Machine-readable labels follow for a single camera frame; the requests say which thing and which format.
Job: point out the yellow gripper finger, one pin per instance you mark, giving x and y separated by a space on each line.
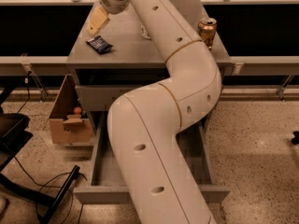
95 24
99 15

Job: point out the black caster object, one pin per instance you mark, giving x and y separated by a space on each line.
295 140

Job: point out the black chair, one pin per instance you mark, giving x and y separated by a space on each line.
41 165

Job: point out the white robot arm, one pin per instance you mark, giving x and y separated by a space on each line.
143 123

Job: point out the metal railing bracket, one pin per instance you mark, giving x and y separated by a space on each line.
30 72
283 86

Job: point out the orange fruit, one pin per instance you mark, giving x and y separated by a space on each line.
77 110

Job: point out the metal railing bracket left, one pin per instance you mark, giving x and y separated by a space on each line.
30 72

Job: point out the grey drawer cabinet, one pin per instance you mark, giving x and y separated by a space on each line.
133 60

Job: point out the metal railing bracket right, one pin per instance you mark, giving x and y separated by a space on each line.
283 86

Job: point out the gold soda can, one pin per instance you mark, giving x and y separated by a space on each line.
207 29

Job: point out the blue rxbar wrapper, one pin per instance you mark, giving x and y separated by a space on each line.
99 44

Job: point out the cardboard box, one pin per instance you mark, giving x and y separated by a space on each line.
65 126

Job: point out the closed grey top drawer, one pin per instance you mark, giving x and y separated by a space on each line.
100 98

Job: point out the open grey middle drawer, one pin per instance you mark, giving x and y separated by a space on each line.
106 185

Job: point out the clear plastic water bottle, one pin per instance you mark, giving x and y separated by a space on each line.
145 33

